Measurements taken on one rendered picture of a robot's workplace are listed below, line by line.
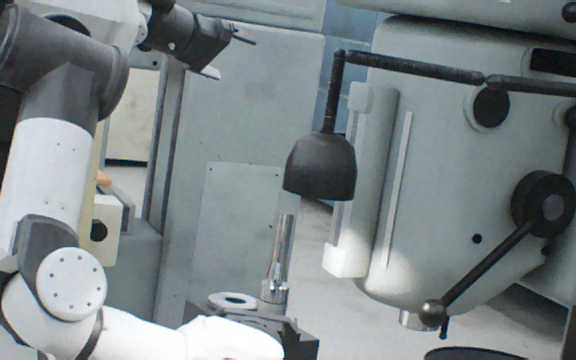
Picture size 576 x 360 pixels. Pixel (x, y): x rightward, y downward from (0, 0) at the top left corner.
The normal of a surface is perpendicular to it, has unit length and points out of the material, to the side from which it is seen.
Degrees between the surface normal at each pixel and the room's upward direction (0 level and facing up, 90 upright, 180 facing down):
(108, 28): 117
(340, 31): 90
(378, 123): 90
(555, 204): 90
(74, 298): 60
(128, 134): 90
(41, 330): 112
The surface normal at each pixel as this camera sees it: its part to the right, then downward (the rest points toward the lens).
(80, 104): 0.72, -0.24
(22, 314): -0.64, 0.40
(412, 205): -0.59, 0.04
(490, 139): 0.42, 0.21
